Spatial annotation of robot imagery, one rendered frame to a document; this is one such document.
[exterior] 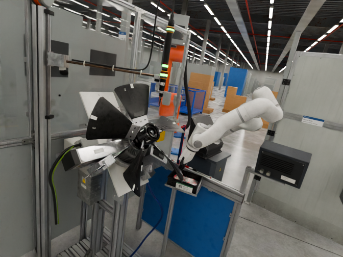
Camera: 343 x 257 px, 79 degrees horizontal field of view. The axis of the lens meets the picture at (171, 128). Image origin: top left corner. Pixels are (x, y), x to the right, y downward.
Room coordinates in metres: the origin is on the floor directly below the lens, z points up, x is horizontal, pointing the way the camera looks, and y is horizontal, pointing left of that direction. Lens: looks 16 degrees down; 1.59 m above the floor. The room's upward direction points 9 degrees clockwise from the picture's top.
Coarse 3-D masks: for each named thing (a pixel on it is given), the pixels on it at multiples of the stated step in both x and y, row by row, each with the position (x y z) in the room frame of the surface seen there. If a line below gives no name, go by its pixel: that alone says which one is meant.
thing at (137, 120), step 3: (138, 117) 1.25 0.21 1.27; (141, 117) 1.25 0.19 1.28; (144, 117) 1.25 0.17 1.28; (147, 117) 1.25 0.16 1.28; (135, 120) 1.24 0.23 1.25; (138, 120) 1.24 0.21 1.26; (141, 120) 1.24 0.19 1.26; (144, 120) 1.24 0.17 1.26; (147, 120) 1.24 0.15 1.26; (135, 123) 1.23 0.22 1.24; (138, 123) 1.23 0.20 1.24; (141, 123) 1.23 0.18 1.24; (144, 123) 1.23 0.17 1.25
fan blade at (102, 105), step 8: (96, 104) 1.01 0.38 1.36; (104, 104) 1.03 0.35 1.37; (96, 112) 1.00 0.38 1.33; (104, 112) 1.02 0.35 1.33; (112, 112) 1.05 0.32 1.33; (120, 112) 1.08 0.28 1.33; (96, 120) 0.99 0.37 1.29; (104, 120) 1.02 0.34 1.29; (112, 120) 1.04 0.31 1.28; (120, 120) 1.08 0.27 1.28; (128, 120) 1.10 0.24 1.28; (88, 128) 0.96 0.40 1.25; (96, 128) 0.99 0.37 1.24; (104, 128) 1.02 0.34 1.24; (112, 128) 1.05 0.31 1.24; (120, 128) 1.08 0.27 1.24; (128, 128) 1.11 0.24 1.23; (88, 136) 0.96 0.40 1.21; (96, 136) 0.99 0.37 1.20; (104, 136) 1.02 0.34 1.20; (112, 136) 1.05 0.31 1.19; (120, 136) 1.09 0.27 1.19
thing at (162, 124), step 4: (160, 120) 1.45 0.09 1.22; (164, 120) 1.47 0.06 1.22; (156, 124) 1.37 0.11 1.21; (160, 124) 1.38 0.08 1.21; (164, 124) 1.40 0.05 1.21; (168, 124) 1.41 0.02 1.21; (172, 124) 1.44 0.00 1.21; (176, 124) 1.48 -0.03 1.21; (160, 128) 1.30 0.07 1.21; (164, 128) 1.31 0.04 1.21; (168, 128) 1.34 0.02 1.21; (172, 128) 1.37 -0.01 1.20; (176, 128) 1.41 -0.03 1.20; (180, 128) 1.44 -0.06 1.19; (180, 132) 1.39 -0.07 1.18; (184, 132) 1.43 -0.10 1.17
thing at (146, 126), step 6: (144, 126) 1.14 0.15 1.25; (150, 126) 1.17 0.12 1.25; (156, 126) 1.21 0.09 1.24; (138, 132) 1.15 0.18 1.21; (144, 132) 1.12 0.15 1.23; (150, 132) 1.16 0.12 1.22; (156, 132) 1.19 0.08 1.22; (138, 138) 1.14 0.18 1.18; (144, 138) 1.12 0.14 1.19; (150, 138) 1.12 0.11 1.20; (156, 138) 1.16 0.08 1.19; (132, 144) 1.15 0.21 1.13; (138, 144) 1.16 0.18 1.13; (144, 144) 1.15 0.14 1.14
